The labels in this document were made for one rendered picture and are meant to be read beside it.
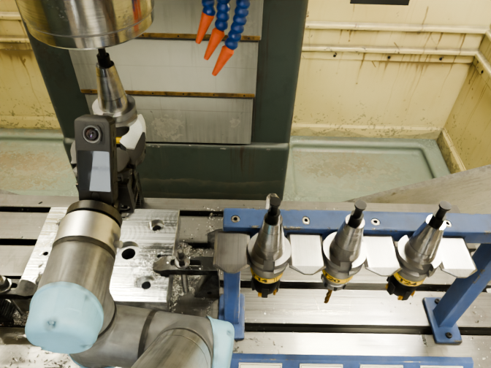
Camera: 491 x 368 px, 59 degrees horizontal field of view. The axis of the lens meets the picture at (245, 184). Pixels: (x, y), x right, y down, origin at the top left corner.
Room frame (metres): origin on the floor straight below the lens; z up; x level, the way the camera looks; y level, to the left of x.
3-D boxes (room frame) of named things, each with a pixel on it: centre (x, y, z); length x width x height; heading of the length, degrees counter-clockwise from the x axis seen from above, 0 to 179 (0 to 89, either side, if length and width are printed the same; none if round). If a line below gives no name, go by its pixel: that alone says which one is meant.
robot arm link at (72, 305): (0.24, 0.19, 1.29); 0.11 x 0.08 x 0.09; 2
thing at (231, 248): (0.37, 0.02, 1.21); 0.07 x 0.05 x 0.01; 1
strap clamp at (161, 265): (0.48, 0.11, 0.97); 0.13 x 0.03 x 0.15; 91
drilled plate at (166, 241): (0.51, 0.29, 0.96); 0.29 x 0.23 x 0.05; 91
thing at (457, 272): (0.37, -0.31, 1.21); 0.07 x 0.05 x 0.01; 1
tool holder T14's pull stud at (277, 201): (0.37, -0.04, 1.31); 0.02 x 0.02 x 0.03
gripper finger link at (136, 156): (0.46, 0.17, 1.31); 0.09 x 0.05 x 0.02; 169
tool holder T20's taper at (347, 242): (0.37, -0.15, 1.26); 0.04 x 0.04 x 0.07
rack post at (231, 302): (0.42, 0.02, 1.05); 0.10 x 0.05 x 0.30; 1
